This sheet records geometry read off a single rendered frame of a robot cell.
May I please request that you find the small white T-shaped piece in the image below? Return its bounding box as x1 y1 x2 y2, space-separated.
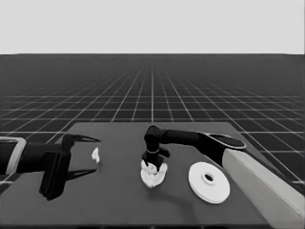
91 146 101 164

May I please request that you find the white round carrier with pins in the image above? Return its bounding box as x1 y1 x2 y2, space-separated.
139 159 169 189

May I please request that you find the large thick white disc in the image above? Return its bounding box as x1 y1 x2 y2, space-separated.
188 161 231 205

